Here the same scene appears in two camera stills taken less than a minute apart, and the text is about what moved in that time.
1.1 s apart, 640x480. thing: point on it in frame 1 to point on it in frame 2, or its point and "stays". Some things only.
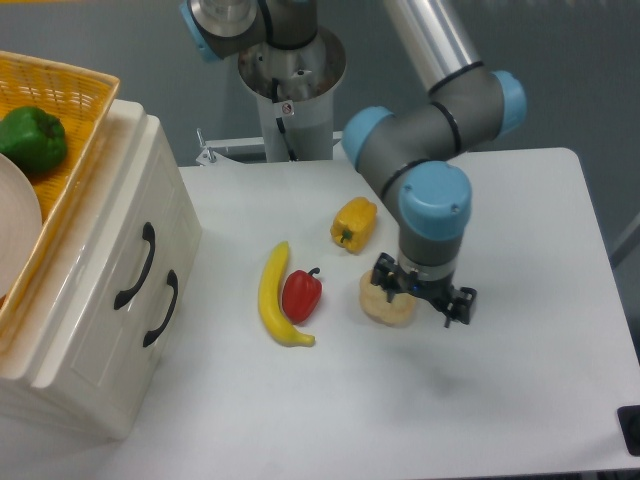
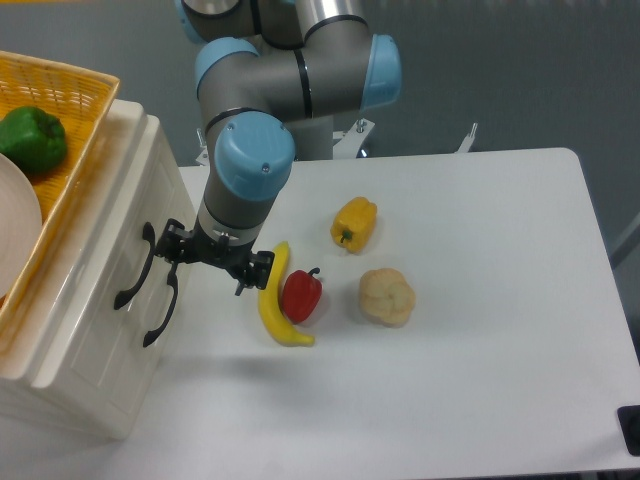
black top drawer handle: x=148 y=233 stays
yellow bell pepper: x=354 y=224 stays
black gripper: x=386 y=275 to x=231 y=257
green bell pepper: x=33 y=138 stays
